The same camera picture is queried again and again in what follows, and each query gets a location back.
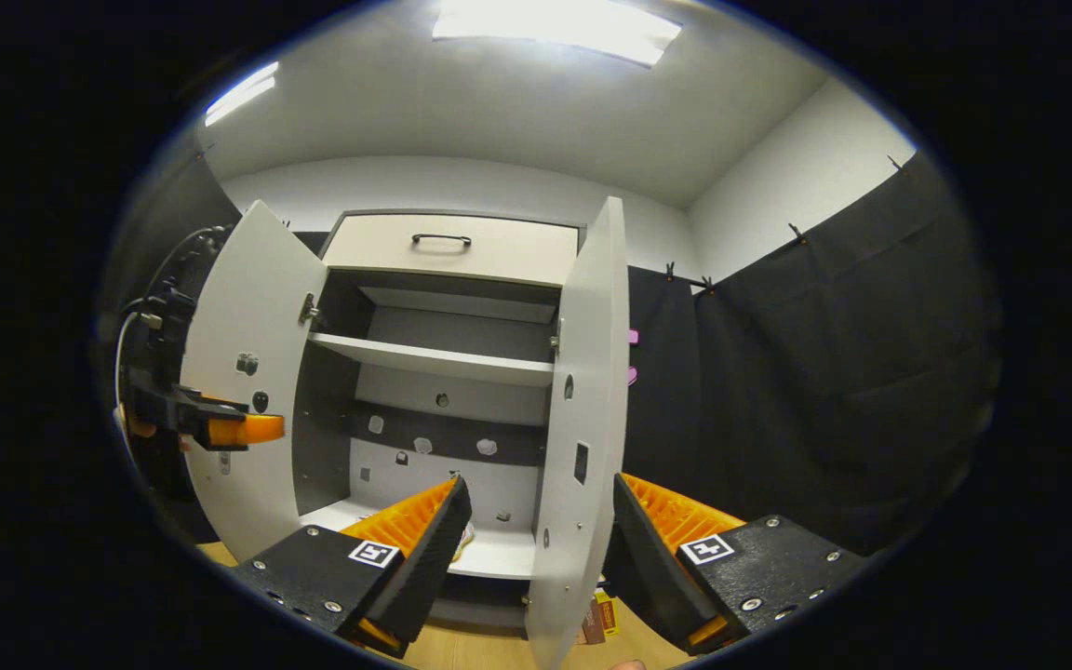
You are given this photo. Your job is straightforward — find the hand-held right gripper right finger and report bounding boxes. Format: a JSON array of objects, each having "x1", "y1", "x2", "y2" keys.
[{"x1": 603, "y1": 472, "x2": 872, "y2": 655}]

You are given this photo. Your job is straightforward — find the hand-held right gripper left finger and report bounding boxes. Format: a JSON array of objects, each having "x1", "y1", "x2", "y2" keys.
[{"x1": 236, "y1": 475, "x2": 474, "y2": 660}]

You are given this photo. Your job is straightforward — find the white shoe cabinet door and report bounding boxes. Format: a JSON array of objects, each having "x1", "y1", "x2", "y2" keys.
[
  {"x1": 524, "y1": 195, "x2": 632, "y2": 670},
  {"x1": 180, "y1": 200, "x2": 329, "y2": 564}
]

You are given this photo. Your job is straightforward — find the white shoe cabinet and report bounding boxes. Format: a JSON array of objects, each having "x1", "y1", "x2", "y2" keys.
[{"x1": 294, "y1": 209, "x2": 593, "y2": 629}]

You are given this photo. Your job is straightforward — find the white cabinet drawer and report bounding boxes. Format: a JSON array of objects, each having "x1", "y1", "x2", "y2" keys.
[{"x1": 322, "y1": 212, "x2": 582, "y2": 288}]

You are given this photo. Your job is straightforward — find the black backdrop cloth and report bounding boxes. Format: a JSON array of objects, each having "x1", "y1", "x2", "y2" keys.
[{"x1": 99, "y1": 154, "x2": 1002, "y2": 559}]

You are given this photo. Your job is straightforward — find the narrow ceiling light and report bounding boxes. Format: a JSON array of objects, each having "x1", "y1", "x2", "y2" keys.
[{"x1": 204, "y1": 61, "x2": 281, "y2": 127}]

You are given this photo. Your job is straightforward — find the ceiling light panel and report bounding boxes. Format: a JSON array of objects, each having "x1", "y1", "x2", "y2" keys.
[{"x1": 432, "y1": 0, "x2": 683, "y2": 68}]

